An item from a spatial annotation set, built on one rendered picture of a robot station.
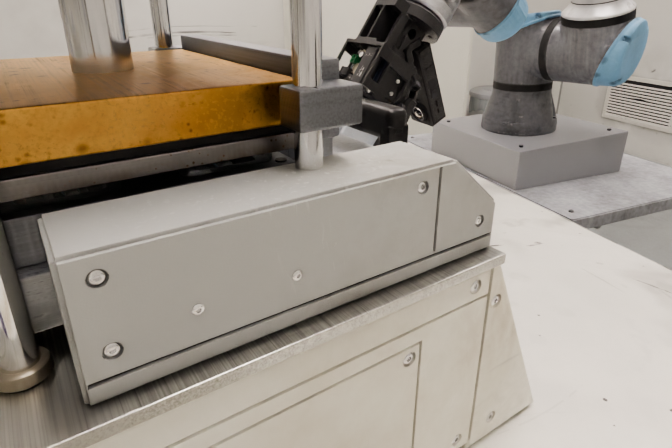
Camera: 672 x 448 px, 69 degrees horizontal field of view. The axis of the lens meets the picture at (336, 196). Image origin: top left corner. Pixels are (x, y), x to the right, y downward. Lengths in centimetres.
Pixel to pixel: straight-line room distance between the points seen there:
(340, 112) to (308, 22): 5
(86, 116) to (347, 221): 13
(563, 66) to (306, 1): 80
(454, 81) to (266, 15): 113
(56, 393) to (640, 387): 48
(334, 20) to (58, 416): 243
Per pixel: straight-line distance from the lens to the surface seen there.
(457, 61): 299
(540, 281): 69
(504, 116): 106
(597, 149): 110
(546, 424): 49
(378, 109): 38
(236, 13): 286
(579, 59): 99
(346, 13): 261
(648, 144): 378
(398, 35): 60
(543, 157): 100
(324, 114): 25
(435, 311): 32
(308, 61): 25
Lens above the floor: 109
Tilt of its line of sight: 22 degrees down
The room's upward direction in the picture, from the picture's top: straight up
